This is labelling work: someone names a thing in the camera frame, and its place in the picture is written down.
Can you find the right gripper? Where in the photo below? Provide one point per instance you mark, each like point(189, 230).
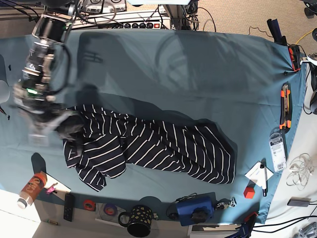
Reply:
point(44, 117)

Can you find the navy white striped t-shirt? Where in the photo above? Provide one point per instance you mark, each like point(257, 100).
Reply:
point(107, 141)

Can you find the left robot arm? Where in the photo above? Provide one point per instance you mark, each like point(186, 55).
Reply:
point(312, 61)

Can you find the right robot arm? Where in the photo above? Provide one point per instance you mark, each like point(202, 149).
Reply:
point(52, 30)

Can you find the white paper sheet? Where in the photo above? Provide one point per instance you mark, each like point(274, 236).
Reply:
point(52, 182)

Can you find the pink small figurine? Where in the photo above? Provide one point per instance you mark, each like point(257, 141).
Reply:
point(51, 189)

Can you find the black remote control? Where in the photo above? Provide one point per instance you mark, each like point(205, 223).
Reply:
point(68, 207)

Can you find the white cup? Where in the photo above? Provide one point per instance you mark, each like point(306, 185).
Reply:
point(4, 92)

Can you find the red tape roll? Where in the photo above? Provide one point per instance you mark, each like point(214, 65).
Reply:
point(89, 205)

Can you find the purple tape roll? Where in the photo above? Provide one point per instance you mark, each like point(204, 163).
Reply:
point(110, 209)

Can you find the black mug yellow pattern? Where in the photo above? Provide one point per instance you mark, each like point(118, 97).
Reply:
point(138, 221)

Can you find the white power strip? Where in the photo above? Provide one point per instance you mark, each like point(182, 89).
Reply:
point(132, 25)

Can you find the metal keyring carabiner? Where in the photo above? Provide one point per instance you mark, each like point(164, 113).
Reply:
point(223, 205)

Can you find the teal tablecloth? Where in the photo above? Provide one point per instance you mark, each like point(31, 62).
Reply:
point(177, 76)

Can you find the white paper card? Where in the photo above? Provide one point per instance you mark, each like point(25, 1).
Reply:
point(254, 174)

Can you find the red cube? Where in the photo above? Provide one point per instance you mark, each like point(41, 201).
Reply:
point(249, 192)

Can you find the black white marker pen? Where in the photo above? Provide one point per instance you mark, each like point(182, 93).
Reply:
point(264, 179)

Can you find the orange black utility knife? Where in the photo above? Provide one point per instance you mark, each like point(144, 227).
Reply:
point(286, 109)

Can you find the grey adapter box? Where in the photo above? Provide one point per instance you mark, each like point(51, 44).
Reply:
point(298, 202)

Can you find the orange black clamp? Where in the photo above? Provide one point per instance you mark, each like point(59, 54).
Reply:
point(295, 56)

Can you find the blue black clamp handle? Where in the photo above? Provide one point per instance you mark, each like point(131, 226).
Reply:
point(275, 32)

